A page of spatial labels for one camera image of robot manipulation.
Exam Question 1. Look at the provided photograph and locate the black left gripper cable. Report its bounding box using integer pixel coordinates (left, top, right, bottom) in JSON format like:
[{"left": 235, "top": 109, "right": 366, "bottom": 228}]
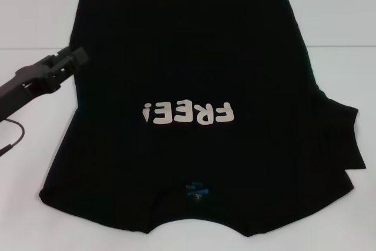
[{"left": 0, "top": 118, "right": 26, "bottom": 156}]

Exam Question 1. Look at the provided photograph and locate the black shirt with FREE print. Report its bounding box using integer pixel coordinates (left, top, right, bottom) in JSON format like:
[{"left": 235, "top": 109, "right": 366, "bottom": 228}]
[{"left": 39, "top": 0, "right": 367, "bottom": 239}]

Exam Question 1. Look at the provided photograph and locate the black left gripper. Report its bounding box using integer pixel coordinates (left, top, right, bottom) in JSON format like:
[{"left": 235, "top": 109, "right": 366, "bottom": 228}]
[{"left": 0, "top": 46, "right": 89, "bottom": 119}]

